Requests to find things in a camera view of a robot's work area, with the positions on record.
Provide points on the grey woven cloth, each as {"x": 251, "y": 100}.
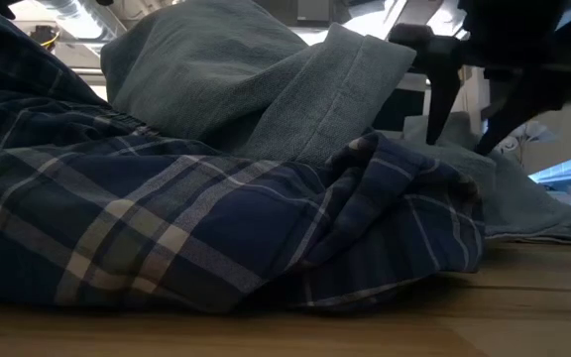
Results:
{"x": 206, "y": 74}

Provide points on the blue plaid cloth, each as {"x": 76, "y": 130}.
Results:
{"x": 216, "y": 223}

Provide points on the silver air duct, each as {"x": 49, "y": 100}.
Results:
{"x": 77, "y": 17}

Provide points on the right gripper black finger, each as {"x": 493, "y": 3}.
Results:
{"x": 508, "y": 114}
{"x": 443, "y": 99}

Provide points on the blue denim garment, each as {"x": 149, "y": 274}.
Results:
{"x": 523, "y": 198}

